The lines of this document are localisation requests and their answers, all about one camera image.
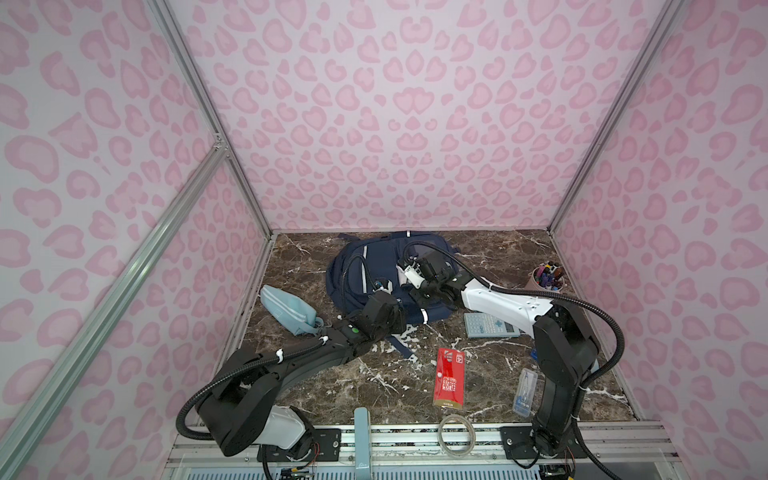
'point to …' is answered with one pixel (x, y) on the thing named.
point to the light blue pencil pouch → (293, 313)
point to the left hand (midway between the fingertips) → (404, 309)
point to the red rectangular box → (450, 379)
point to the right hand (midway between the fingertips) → (416, 284)
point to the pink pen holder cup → (547, 276)
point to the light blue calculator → (488, 326)
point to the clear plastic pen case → (525, 392)
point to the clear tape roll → (470, 446)
